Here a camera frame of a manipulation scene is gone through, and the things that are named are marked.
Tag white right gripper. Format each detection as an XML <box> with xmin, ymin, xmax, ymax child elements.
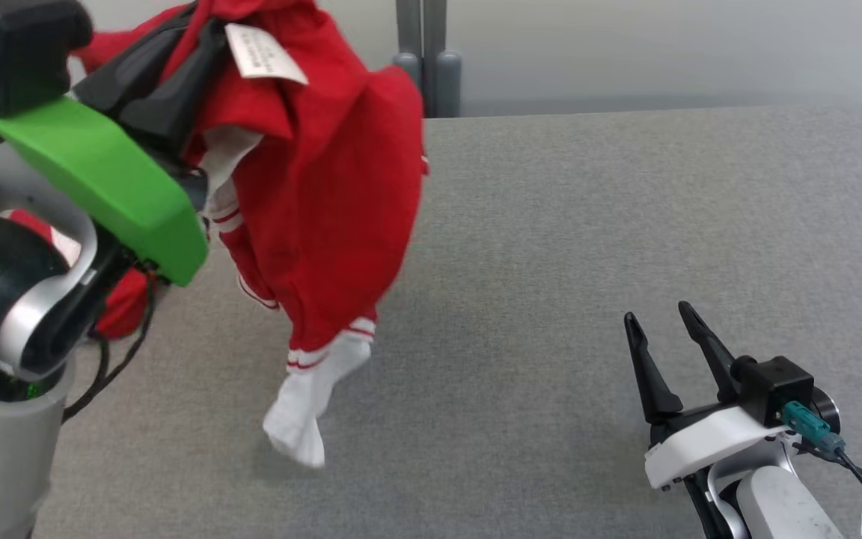
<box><xmin>623</xmin><ymin>300</ymin><xmax>788</xmax><ymax>491</ymax></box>

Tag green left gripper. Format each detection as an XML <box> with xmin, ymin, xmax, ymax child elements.
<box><xmin>0</xmin><ymin>6</ymin><xmax>231</xmax><ymax>289</ymax></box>

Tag red shorts thin white stripes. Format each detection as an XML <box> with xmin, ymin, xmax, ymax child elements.
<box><xmin>72</xmin><ymin>0</ymin><xmax>430</xmax><ymax>470</ymax></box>

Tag red garment broad white stripe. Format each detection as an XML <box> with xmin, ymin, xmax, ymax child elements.
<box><xmin>4</xmin><ymin>208</ymin><xmax>151</xmax><ymax>340</ymax></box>

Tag grey cylinder post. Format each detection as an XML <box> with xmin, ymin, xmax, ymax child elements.
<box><xmin>392</xmin><ymin>51</ymin><xmax>423</xmax><ymax>113</ymax></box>
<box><xmin>434</xmin><ymin>49</ymin><xmax>462</xmax><ymax>118</ymax></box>

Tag grey vertical frame bar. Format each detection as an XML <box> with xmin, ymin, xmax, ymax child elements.
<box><xmin>395</xmin><ymin>0</ymin><xmax>448</xmax><ymax>118</ymax></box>

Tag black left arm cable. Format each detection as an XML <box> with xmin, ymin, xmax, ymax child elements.
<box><xmin>61</xmin><ymin>269</ymin><xmax>160</xmax><ymax>424</ymax></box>

